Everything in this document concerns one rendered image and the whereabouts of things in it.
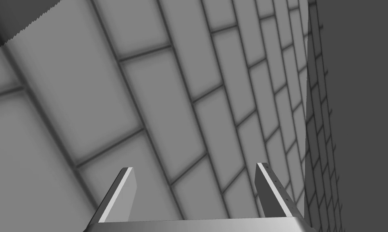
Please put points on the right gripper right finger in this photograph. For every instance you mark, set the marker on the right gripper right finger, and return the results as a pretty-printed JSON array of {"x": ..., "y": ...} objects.
[{"x": 272, "y": 196}]

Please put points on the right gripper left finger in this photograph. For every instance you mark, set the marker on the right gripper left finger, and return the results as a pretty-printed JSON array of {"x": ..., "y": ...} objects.
[{"x": 119, "y": 199}]

